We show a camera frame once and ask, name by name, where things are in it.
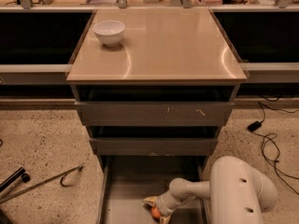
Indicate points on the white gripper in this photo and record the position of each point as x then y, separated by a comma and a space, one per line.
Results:
163, 203

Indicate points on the orange fruit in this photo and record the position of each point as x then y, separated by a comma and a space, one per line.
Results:
155, 213

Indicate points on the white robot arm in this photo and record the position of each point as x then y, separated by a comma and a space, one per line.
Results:
238, 194

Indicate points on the bottom grey open drawer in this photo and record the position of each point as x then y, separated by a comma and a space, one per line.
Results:
128, 180

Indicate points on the middle grey drawer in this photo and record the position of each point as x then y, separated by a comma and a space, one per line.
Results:
154, 146

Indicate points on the top grey drawer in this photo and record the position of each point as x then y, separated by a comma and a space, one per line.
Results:
163, 114

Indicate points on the grey drawer cabinet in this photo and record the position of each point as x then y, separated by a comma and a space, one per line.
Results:
166, 55

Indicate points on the metal hook rod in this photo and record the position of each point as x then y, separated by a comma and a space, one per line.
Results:
62, 176

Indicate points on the black power adapter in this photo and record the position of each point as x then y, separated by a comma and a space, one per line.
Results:
254, 126

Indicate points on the black tripod leg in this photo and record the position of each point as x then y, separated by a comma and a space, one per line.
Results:
20, 173

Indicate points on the white ceramic bowl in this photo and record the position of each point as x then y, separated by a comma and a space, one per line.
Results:
109, 33

